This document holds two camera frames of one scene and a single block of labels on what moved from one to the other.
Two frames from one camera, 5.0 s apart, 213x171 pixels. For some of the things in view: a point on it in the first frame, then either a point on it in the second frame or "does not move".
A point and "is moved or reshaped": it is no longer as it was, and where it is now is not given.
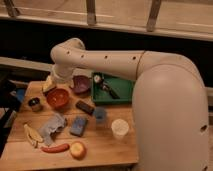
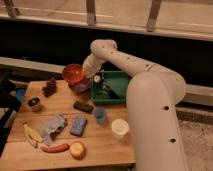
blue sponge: (78, 126) does not move
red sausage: (55, 149) does not move
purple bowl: (81, 84) does not move
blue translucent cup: (99, 113) does not move
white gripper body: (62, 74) to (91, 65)
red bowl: (58, 98) is moved or reshaped
